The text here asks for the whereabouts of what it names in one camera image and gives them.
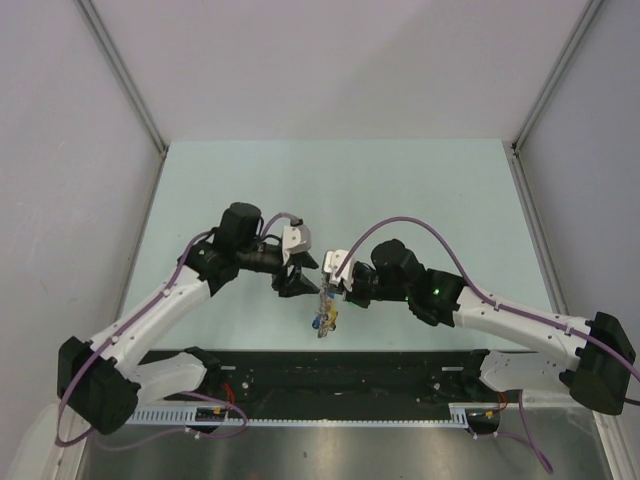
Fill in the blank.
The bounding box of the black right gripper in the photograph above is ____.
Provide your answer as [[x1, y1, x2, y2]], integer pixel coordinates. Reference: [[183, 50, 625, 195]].
[[329, 263, 410, 309]]

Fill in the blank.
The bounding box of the yellow key tag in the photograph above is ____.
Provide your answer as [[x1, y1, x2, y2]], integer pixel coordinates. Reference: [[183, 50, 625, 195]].
[[325, 310, 338, 324]]

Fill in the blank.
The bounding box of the silver disc keyring organiser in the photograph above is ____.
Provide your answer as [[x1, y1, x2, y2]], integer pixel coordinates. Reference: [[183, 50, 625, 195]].
[[314, 281, 338, 338]]

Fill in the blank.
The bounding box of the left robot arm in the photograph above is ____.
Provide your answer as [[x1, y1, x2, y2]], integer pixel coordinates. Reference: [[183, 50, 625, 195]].
[[57, 202, 319, 435]]

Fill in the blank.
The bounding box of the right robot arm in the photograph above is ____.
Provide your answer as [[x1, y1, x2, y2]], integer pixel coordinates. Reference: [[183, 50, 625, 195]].
[[322, 239, 636, 416]]

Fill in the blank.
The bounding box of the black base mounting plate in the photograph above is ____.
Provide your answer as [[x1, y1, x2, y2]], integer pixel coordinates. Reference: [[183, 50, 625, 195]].
[[126, 350, 521, 427]]

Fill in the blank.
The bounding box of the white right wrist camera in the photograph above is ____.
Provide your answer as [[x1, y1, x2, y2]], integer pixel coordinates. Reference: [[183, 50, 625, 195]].
[[322, 249, 354, 290]]

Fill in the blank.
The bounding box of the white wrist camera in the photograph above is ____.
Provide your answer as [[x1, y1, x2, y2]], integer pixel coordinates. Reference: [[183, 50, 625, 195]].
[[322, 249, 354, 290], [281, 217, 312, 265]]

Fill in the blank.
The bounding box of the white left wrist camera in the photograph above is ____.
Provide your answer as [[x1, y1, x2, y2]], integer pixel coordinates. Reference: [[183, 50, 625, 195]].
[[281, 217, 312, 265]]

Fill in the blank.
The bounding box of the white slotted cable duct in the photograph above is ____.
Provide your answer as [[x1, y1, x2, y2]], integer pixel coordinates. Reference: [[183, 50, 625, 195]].
[[127, 402, 474, 431]]

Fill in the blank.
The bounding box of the aluminium frame right post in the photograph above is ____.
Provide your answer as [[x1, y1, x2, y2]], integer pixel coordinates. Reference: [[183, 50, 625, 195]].
[[509, 0, 609, 151]]

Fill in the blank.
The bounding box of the aluminium frame post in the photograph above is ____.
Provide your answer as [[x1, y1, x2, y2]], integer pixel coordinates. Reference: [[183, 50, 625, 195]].
[[74, 0, 168, 158], [509, 0, 609, 151]]

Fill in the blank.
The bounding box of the aluminium frame left post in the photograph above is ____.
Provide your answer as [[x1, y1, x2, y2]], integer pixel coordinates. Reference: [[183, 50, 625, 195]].
[[74, 0, 168, 158]]

